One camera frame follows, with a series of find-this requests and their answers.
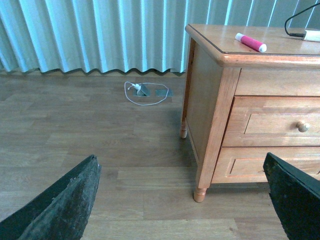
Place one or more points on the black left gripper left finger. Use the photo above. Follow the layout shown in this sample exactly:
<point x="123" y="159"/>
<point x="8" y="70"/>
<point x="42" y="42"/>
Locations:
<point x="62" y="211"/>

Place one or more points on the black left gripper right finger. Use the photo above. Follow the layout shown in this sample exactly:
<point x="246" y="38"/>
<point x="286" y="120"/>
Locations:
<point x="295" y="196"/>

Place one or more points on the wooden drawer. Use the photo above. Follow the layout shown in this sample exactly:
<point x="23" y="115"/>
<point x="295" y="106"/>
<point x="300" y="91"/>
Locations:
<point x="245" y="164"/>
<point x="269" y="121"/>

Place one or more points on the pink marker with white caps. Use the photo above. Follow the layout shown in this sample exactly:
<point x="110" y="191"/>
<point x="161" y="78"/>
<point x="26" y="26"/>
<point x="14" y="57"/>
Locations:
<point x="251" y="43"/>

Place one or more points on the round wooden drawer knob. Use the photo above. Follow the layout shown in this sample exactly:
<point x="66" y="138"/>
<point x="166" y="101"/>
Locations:
<point x="303" y="126"/>

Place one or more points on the wooden nightstand cabinet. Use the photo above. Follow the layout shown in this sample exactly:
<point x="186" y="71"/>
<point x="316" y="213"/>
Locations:
<point x="221" y="68"/>

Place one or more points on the open floor socket box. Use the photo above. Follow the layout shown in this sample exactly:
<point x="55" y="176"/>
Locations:
<point x="141" y="90"/>

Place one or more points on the closed floor socket plate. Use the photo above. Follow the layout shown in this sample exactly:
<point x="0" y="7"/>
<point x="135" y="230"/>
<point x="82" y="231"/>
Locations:
<point x="164" y="93"/>

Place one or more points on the white charger adapter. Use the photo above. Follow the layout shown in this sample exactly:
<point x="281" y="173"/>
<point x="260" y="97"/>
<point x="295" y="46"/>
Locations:
<point x="312" y="35"/>

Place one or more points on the light blue pleated curtain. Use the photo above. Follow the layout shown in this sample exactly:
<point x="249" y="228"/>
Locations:
<point x="108" y="35"/>

